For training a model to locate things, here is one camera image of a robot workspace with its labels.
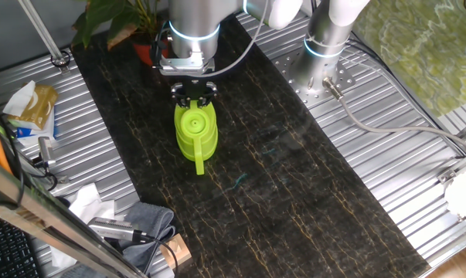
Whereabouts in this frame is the aluminium camera mount bar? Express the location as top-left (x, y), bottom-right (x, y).
top-left (18, 152), bottom-right (70, 185)

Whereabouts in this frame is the yellow tissue pack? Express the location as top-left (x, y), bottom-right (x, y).
top-left (2, 80), bottom-right (60, 131)

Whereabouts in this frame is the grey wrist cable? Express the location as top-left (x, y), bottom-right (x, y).
top-left (197, 0), bottom-right (271, 78)

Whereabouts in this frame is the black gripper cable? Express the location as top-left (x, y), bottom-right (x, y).
top-left (150, 21), bottom-right (172, 70)

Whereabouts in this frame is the perforated silver base plate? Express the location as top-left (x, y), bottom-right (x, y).
top-left (273, 46), bottom-right (357, 111)

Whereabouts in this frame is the black cable loop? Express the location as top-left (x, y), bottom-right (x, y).
top-left (30, 158), bottom-right (60, 192)

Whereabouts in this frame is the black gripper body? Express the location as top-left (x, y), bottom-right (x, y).
top-left (184, 78), bottom-right (207, 103)

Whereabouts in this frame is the small grey camera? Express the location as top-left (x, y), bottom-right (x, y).
top-left (37, 135), bottom-right (57, 169)

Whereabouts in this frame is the wooden block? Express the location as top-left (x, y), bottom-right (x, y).
top-left (158, 232), bottom-right (193, 271)

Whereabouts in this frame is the silver ribbed camera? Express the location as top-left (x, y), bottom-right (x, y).
top-left (87, 216), bottom-right (148, 245)

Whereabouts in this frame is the white paper towel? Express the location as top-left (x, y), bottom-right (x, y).
top-left (49, 182), bottom-right (117, 270)

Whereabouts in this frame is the grey towel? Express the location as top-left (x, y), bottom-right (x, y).
top-left (60, 201), bottom-right (176, 278)

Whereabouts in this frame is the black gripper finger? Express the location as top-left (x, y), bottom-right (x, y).
top-left (170, 81), bottom-right (191, 112)
top-left (197, 80), bottom-right (219, 109)

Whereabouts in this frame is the black marble pattern mat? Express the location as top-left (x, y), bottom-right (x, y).
top-left (70, 0), bottom-right (431, 278)

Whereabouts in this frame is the plant in red pot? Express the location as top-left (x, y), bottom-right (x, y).
top-left (70, 0), bottom-right (171, 66)

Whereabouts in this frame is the aluminium frame pole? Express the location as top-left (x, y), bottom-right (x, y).
top-left (17, 0), bottom-right (72, 75)

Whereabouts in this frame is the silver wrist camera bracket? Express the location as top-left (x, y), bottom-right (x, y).
top-left (158, 52), bottom-right (216, 77)

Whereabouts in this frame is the black camera cable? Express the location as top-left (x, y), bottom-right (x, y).
top-left (134, 230), bottom-right (179, 278)

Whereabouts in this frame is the reflective aluminium frame beam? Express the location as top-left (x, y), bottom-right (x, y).
top-left (0, 152), bottom-right (148, 278)

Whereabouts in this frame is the grey base cable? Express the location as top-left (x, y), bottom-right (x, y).
top-left (321, 76), bottom-right (466, 154)

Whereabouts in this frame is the blue white tissue pack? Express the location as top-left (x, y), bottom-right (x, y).
top-left (8, 110), bottom-right (58, 147)

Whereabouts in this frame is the black keyboard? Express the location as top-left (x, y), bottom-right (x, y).
top-left (0, 211), bottom-right (40, 278)

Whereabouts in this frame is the long black cable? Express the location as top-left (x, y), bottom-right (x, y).
top-left (0, 90), bottom-right (27, 209)

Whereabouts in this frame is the aluminium corner bracket profile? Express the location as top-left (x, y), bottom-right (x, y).
top-left (436, 148), bottom-right (466, 185)

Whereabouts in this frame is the lime green watering can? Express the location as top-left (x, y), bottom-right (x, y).
top-left (173, 100), bottom-right (219, 177)

